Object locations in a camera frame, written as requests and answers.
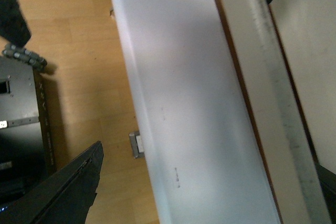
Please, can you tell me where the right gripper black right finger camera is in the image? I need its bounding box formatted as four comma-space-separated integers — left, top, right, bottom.
315, 163, 335, 211

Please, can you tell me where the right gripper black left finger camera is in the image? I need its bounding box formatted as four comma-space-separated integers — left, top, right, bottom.
1, 141, 104, 223

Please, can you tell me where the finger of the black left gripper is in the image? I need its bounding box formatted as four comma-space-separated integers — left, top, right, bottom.
1, 0, 31, 47

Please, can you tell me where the wooden drawer front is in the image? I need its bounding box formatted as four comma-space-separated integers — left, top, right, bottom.
211, 0, 333, 224

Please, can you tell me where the dark wooden drawer cabinet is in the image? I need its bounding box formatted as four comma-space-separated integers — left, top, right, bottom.
211, 0, 336, 224

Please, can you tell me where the grey roller wheel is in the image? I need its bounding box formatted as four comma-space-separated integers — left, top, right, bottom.
2, 43, 48, 71

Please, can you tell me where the grey floor socket box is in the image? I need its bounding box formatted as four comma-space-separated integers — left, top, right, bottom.
129, 131, 145, 158

